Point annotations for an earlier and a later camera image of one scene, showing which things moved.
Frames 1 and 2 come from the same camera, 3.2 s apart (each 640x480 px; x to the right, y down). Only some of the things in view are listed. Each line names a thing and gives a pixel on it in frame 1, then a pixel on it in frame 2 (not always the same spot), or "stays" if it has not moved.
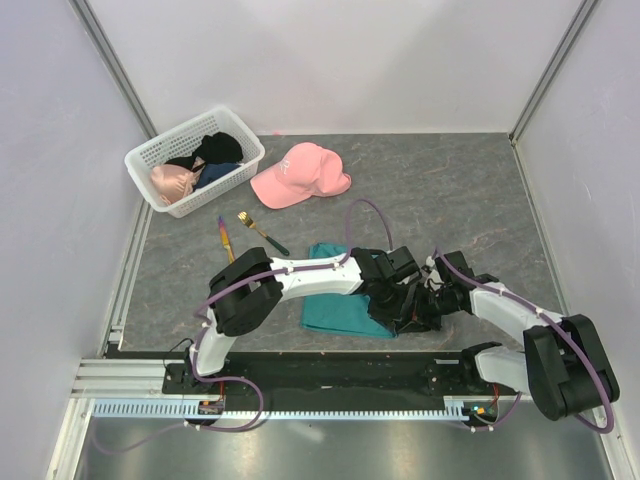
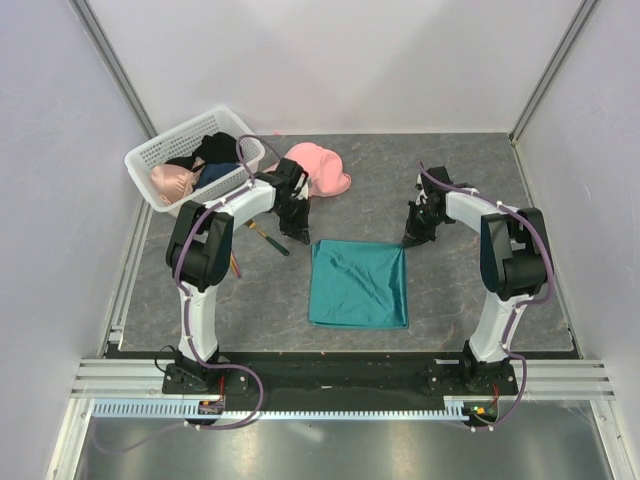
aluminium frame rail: [123, 379] stays
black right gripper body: [430, 305] -> [421, 223]
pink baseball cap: [305, 171] stays
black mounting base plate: [333, 380] stays
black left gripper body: [386, 305] -> [293, 218]
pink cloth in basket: [173, 182] stays
